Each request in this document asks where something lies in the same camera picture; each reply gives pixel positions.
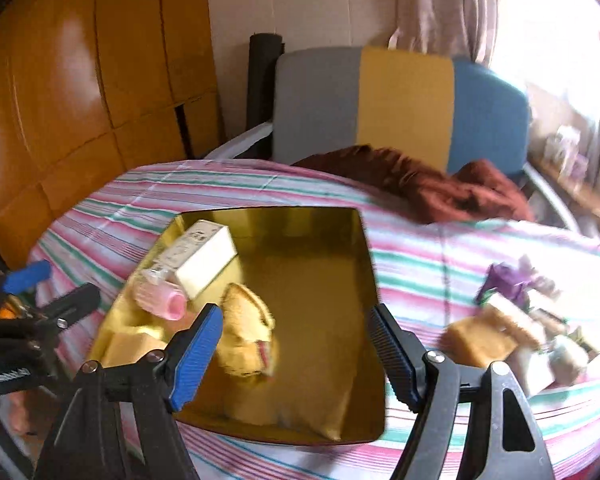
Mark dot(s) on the window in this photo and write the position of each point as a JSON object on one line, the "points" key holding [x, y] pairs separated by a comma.
{"points": [[555, 35]]}

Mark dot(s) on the purple box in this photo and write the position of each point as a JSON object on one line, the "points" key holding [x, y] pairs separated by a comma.
{"points": [[579, 164]]}

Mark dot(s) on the grey yellow blue chair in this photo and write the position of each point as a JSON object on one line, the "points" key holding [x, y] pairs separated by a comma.
{"points": [[405, 105]]}

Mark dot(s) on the beige curtain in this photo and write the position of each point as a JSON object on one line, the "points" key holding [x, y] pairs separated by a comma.
{"points": [[445, 5]]}

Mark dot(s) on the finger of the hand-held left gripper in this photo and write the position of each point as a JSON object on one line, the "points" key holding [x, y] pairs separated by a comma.
{"points": [[27, 277], [72, 305]]}

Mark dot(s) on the small white box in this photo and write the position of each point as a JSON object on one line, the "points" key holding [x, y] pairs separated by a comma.
{"points": [[532, 371]]}

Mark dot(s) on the gold metal tin box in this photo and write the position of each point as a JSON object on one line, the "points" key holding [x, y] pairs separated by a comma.
{"points": [[305, 320]]}

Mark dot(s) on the brown-red cloth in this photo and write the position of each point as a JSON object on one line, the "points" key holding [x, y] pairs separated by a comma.
{"points": [[430, 180]]}

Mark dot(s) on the pink plastic bottle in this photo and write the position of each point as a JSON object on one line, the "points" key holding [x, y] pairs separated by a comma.
{"points": [[162, 300]]}

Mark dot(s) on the wooden wardrobe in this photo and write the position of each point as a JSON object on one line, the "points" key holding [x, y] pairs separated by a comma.
{"points": [[80, 85]]}

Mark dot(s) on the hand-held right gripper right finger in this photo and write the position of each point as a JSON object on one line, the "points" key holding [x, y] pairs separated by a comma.
{"points": [[392, 355]]}

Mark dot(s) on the purple packet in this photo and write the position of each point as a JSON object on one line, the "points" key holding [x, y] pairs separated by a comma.
{"points": [[505, 280]]}

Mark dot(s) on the yellow plush cloth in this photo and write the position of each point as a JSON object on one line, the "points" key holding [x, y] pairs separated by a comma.
{"points": [[247, 330]]}

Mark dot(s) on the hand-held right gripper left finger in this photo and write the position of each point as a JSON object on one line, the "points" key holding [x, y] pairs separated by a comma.
{"points": [[196, 355]]}

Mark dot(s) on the striped bed sheet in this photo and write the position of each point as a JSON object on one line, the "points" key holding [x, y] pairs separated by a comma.
{"points": [[280, 185]]}

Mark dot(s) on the white carton box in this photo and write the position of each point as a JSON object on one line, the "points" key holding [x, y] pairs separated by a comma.
{"points": [[202, 260]]}

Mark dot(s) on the black rolled mat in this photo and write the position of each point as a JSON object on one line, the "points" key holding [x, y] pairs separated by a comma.
{"points": [[265, 80]]}

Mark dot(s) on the yellow sponge block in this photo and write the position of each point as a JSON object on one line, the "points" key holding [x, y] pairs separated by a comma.
{"points": [[477, 341], [132, 347]]}

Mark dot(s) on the beige long box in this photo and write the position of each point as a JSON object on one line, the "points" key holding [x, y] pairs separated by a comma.
{"points": [[517, 317]]}

